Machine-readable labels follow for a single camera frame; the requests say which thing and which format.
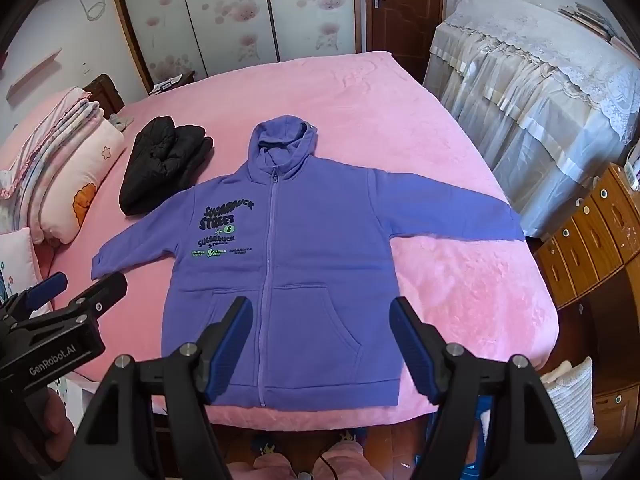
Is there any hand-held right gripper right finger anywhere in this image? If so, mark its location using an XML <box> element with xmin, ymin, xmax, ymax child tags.
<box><xmin>389</xmin><ymin>296</ymin><xmax>576</xmax><ymax>480</ymax></box>

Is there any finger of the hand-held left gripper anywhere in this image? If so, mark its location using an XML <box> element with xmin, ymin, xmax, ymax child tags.
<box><xmin>0</xmin><ymin>271</ymin><xmax>68</xmax><ymax>318</ymax></box>
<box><xmin>65</xmin><ymin>272</ymin><xmax>128</xmax><ymax>331</ymax></box>

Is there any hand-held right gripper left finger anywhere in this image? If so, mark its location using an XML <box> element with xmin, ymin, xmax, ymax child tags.
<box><xmin>65</xmin><ymin>296</ymin><xmax>254</xmax><ymax>480</ymax></box>

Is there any purple zip hoodie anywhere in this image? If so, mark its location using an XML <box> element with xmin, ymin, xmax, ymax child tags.
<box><xmin>91</xmin><ymin>115</ymin><xmax>526</xmax><ymax>413</ymax></box>

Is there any person's left hand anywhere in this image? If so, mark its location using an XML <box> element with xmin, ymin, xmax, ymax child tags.
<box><xmin>44</xmin><ymin>389</ymin><xmax>77</xmax><ymax>453</ymax></box>

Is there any pink printed pillow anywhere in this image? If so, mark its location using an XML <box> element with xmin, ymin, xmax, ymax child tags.
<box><xmin>0</xmin><ymin>227</ymin><xmax>46</xmax><ymax>306</ymax></box>

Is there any person's left leg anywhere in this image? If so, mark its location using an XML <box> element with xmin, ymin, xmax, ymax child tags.
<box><xmin>250</xmin><ymin>430</ymin><xmax>301</xmax><ymax>480</ymax></box>

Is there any person's leg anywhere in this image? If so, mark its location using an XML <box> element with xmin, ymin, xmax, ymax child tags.
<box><xmin>312</xmin><ymin>430</ymin><xmax>373</xmax><ymax>480</ymax></box>
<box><xmin>250</xmin><ymin>430</ymin><xmax>301</xmax><ymax>480</ymax></box>

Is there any person's right leg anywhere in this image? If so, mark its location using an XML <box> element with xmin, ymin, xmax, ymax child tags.
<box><xmin>312</xmin><ymin>430</ymin><xmax>373</xmax><ymax>480</ymax></box>

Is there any black puffer jacket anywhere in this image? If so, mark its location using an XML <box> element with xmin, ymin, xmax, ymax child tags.
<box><xmin>119</xmin><ymin>116</ymin><xmax>215</xmax><ymax>218</ymax></box>

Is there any folded striped quilt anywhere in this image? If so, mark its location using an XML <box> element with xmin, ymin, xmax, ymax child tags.
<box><xmin>0</xmin><ymin>86</ymin><xmax>106</xmax><ymax>231</ymax></box>

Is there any wooden headboard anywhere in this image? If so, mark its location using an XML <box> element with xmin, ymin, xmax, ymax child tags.
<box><xmin>82</xmin><ymin>74</ymin><xmax>126</xmax><ymax>116</ymax></box>

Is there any small blue white box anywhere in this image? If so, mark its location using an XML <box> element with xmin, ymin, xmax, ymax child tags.
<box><xmin>150</xmin><ymin>76</ymin><xmax>183</xmax><ymax>95</ymax></box>

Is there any wooden drawer cabinet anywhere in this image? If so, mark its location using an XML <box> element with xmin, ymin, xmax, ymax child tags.
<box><xmin>532</xmin><ymin>162</ymin><xmax>640</xmax><ymax>456</ymax></box>

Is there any pink bed blanket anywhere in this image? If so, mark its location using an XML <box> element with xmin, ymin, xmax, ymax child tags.
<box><xmin>50</xmin><ymin>50</ymin><xmax>560</xmax><ymax>433</ymax></box>

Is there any white device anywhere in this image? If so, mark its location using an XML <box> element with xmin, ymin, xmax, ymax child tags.
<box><xmin>625</xmin><ymin>145</ymin><xmax>640</xmax><ymax>186</ymax></box>

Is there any floral sliding-door wardrobe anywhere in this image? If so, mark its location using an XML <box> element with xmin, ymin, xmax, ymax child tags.
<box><xmin>107</xmin><ymin>0</ymin><xmax>366</xmax><ymax>93</ymax></box>

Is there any brown wooden door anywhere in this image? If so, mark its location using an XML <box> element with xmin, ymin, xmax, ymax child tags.
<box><xmin>364</xmin><ymin>0</ymin><xmax>446</xmax><ymax>78</ymax></box>

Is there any stack of books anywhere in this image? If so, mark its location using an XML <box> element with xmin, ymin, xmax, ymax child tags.
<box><xmin>557</xmin><ymin>2</ymin><xmax>613</xmax><ymax>43</ymax></box>

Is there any black cable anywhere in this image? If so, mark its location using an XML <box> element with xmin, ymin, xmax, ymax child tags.
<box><xmin>317</xmin><ymin>452</ymin><xmax>341</xmax><ymax>480</ymax></box>

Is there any pink wall strip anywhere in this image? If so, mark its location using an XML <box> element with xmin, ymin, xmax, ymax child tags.
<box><xmin>6</xmin><ymin>49</ymin><xmax>63</xmax><ymax>103</ymax></box>

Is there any white wall cable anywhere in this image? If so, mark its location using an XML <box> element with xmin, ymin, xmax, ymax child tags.
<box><xmin>75</xmin><ymin>0</ymin><xmax>106</xmax><ymax>23</ymax></box>

